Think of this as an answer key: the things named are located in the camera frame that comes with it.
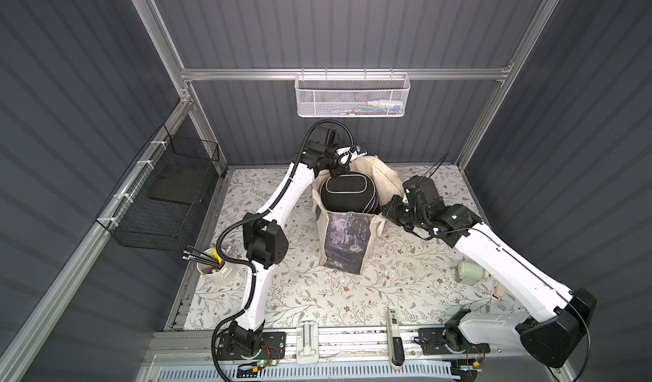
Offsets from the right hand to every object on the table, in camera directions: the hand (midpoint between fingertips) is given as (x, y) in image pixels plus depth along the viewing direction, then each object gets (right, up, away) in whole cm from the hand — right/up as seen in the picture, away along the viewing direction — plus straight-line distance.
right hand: (384, 206), depth 74 cm
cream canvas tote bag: (-12, -9, 0) cm, 15 cm away
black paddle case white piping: (-9, +4, +10) cm, 14 cm away
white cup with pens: (-50, -22, +5) cm, 55 cm away
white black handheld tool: (+2, -39, -6) cm, 40 cm away
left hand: (-9, +16, +13) cm, 23 cm away
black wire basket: (-66, +1, -1) cm, 66 cm away
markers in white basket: (0, +35, +19) cm, 40 cm away
